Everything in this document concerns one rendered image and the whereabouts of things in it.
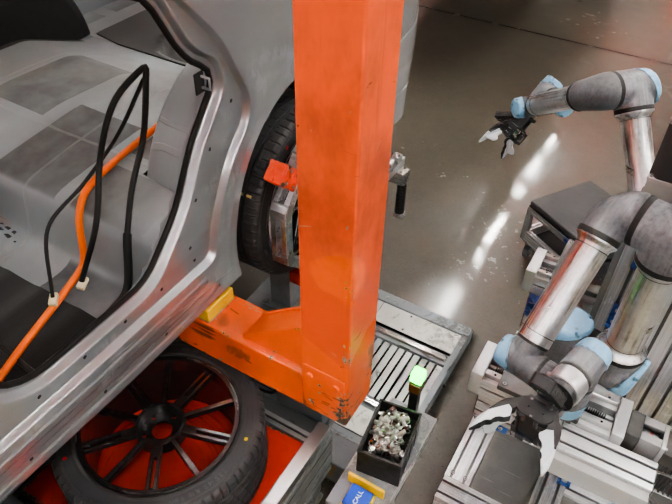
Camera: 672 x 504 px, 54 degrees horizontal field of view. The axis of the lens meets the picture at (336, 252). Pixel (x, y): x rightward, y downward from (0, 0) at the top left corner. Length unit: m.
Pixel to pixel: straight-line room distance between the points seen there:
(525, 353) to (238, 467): 0.96
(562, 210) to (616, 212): 1.85
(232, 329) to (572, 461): 1.07
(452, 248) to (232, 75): 1.93
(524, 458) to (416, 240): 1.44
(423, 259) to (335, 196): 1.97
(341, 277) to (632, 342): 0.70
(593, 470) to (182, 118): 1.54
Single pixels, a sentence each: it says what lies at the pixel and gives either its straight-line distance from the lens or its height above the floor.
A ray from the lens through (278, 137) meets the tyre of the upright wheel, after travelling 2.13.
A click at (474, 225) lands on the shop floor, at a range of 3.66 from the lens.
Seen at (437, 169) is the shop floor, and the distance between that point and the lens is 4.05.
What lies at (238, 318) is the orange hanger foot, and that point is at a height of 0.68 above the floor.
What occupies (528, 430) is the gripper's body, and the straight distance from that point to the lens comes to 1.33.
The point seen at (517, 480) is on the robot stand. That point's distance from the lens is 2.45.
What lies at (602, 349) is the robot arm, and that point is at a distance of 1.45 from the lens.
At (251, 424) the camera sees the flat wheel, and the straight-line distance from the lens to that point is 2.13.
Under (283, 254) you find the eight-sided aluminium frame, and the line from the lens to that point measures 2.22.
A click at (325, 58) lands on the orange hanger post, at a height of 1.71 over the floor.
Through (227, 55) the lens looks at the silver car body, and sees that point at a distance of 1.81.
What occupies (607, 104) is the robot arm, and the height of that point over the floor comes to 1.30.
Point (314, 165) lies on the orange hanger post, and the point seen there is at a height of 1.45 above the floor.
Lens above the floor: 2.28
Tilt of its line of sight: 42 degrees down
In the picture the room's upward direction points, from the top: 1 degrees clockwise
